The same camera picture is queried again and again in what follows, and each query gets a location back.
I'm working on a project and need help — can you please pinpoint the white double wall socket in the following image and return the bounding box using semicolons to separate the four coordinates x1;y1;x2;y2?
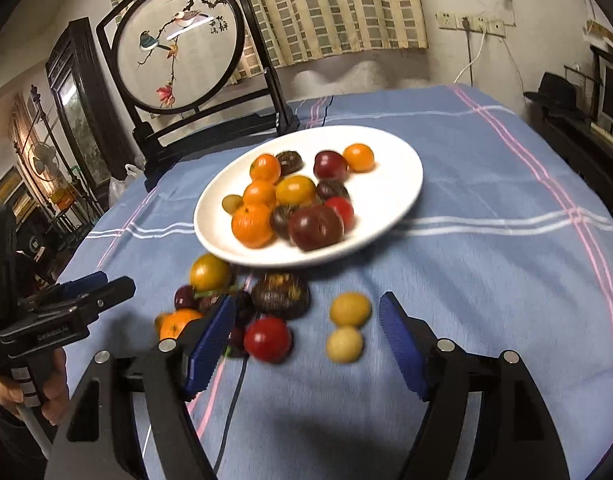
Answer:
459;15;506;37

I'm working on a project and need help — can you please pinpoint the dark red cherry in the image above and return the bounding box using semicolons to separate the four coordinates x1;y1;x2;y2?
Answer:
174;285;200;311
227;326;247;357

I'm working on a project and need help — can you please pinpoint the round embroidered table screen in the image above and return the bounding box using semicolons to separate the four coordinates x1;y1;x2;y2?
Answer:
96;0;300;191

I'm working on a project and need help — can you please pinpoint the small dark red plum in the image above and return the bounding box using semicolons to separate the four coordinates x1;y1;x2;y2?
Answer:
314;150;349;182

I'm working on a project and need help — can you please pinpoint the black cable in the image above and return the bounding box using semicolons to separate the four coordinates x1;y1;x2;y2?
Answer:
214;357;250;480

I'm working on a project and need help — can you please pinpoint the small smooth orange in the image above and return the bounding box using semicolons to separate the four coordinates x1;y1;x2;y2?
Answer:
343;143;376;173

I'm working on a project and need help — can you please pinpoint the yellowish smooth orange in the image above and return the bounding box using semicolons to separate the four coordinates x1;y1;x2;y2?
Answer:
189;253;232;292

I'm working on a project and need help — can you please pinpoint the black light stand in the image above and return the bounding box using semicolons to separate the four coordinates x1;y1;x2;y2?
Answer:
29;85;97;216

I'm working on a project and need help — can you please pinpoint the checked beige curtain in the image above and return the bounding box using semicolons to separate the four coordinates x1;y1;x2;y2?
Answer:
106;0;430;86

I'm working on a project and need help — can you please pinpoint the standing fan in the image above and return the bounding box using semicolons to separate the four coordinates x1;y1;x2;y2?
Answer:
29;142;57;181

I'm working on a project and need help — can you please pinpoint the large orange mandarin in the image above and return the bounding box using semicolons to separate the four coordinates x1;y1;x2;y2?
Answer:
231;203;276;249

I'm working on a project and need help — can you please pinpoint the black hat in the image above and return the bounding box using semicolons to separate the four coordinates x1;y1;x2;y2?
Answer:
524;72;585;111

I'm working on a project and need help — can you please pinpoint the red tomato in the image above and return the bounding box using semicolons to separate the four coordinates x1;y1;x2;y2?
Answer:
243;316;292;364
325;197;356;228

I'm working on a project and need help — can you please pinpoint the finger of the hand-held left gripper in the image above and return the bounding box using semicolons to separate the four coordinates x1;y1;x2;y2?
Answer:
19;271;110;307
21;276;136;328

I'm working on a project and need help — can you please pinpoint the dark wooden desk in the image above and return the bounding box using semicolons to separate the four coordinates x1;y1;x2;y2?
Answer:
529;105;613;211

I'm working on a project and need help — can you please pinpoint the dark framed mirror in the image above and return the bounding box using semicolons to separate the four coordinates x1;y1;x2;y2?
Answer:
45;17;122;196

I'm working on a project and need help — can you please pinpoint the small yellow fruit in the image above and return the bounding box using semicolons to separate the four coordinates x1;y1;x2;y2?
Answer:
326;326;364;365
329;292;373;326

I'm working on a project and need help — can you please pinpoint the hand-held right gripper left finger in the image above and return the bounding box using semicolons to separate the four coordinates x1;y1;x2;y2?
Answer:
44;294;237;480

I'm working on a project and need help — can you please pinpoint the person's left forearm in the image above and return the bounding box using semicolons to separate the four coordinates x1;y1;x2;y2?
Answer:
0;405;47;480

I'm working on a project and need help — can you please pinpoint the large dark red plum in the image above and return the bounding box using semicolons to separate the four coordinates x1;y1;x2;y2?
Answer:
287;205;345;252

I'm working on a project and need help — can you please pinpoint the white oval plate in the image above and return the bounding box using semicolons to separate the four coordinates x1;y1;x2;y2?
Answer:
193;125;424;268

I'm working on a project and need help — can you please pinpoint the white plastic bag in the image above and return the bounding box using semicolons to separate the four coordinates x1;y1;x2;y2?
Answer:
109;164;144;206

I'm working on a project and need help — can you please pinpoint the person's left hand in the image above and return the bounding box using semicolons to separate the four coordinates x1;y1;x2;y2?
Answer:
0;347;70;426

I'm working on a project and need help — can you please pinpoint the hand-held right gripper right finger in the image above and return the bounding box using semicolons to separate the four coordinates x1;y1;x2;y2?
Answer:
379;291;570;480

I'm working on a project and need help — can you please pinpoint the blue striped tablecloth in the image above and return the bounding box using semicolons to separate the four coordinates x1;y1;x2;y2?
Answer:
56;84;613;480

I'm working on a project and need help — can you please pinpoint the dark brown water chestnut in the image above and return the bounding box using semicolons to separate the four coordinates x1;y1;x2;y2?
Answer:
270;205;300;241
276;150;304;175
250;272;311;320
316;180;351;201
199;290;256;326

